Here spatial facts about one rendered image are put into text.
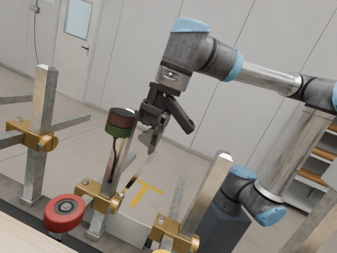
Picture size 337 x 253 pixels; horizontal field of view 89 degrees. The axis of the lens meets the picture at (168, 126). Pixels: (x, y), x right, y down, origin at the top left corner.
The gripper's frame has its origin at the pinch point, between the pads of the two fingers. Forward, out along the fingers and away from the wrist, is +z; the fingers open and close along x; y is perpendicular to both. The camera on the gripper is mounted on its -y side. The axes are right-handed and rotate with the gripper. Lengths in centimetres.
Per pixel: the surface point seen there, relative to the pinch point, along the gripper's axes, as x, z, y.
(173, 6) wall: -257, -114, 89
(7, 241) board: 29.6, 11.9, 13.8
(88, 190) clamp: 9.7, 14.8, 12.1
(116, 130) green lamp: 15.5, -9.0, 6.6
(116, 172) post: 9.6, 5.1, 5.7
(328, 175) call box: 5.8, -16.0, -40.0
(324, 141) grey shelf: -239, -10, -203
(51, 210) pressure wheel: 22.1, 11.2, 12.6
